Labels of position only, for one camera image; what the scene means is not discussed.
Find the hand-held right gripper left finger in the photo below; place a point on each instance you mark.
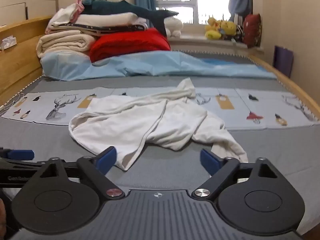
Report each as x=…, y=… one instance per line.
x=107, y=158

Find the light blue sheet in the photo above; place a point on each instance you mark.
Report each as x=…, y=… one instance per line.
x=155, y=63

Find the grey printed bed sheet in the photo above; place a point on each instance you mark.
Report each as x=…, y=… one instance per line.
x=262, y=145

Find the yellow bear plush toy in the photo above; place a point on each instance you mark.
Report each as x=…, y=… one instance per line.
x=228, y=28

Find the tissue box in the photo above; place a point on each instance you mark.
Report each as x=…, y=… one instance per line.
x=8, y=43

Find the white plush toy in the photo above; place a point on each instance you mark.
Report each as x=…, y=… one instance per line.
x=173, y=26

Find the striped dark plush toy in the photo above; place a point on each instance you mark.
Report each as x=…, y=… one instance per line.
x=239, y=33

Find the pink cloth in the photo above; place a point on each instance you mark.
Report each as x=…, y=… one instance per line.
x=78, y=11

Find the teal shark plush toy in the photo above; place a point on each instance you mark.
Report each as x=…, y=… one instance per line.
x=120, y=7

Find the white windowsill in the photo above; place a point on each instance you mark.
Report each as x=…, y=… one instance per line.
x=200, y=43

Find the red cushion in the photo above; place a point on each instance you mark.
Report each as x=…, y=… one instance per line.
x=252, y=30

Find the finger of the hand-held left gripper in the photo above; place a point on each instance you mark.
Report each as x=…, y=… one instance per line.
x=22, y=154

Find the dark star-patterned blanket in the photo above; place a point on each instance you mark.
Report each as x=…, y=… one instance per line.
x=112, y=28

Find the cream folded blanket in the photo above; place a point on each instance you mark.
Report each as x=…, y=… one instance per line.
x=65, y=42

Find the red blanket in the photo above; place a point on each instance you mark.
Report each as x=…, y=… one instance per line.
x=127, y=43

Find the white garment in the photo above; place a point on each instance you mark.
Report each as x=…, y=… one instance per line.
x=140, y=120

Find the purple board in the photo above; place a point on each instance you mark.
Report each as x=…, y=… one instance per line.
x=283, y=61

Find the yellow duck plush toy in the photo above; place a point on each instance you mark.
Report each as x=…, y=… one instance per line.
x=212, y=28

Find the white folded cloth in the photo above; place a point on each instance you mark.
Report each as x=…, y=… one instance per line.
x=61, y=16

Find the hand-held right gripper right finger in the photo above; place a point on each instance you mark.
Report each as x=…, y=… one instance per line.
x=209, y=161

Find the wooden bed frame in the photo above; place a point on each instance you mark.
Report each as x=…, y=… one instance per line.
x=20, y=60

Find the white folded quilt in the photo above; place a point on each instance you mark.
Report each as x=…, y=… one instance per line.
x=112, y=18

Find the window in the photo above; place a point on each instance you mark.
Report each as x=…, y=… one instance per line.
x=180, y=0

